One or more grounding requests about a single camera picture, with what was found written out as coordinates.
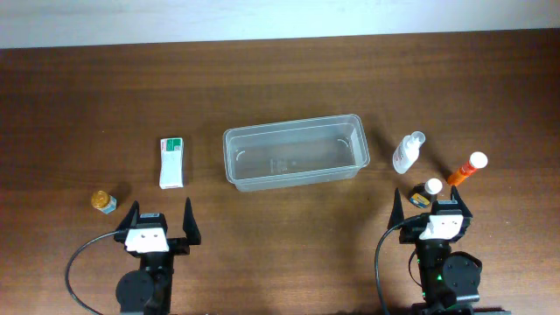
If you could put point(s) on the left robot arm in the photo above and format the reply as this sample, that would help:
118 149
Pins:
148 290

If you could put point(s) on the dark bottle white cap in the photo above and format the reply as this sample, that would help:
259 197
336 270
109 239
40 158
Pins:
424 194

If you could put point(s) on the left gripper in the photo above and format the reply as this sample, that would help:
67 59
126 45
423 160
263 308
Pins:
178 244

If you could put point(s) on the white spray bottle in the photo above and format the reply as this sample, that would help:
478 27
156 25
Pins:
407 152

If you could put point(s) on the white green medicine box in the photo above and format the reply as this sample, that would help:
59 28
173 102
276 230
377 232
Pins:
171 153

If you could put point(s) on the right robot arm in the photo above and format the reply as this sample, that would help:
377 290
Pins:
449 280

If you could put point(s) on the clear plastic container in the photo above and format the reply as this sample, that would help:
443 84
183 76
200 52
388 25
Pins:
295 153

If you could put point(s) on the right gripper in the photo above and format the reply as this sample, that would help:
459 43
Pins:
408 236

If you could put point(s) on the orange tube white cap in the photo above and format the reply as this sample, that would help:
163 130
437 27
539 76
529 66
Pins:
477 160

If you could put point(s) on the small gold-lid jar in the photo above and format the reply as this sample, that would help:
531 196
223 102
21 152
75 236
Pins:
103 202

